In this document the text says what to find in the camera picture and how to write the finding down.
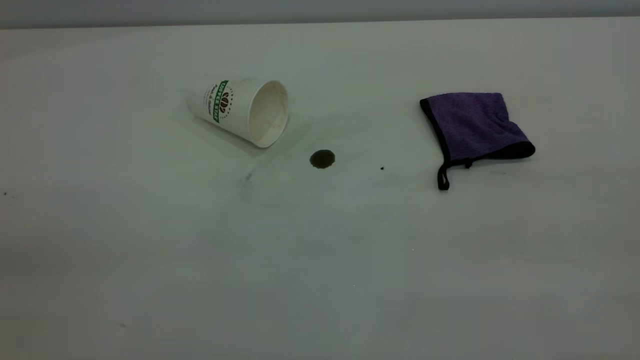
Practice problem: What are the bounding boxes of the white paper coffee cup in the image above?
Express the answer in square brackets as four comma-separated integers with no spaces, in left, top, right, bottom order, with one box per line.
[186,77,290,149]

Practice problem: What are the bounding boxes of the purple cloth with black trim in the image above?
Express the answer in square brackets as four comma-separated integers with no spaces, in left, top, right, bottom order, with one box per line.
[419,92,536,191]

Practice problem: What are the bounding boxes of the dark coffee spill spot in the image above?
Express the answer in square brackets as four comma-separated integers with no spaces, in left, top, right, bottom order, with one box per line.
[309,149,336,169]

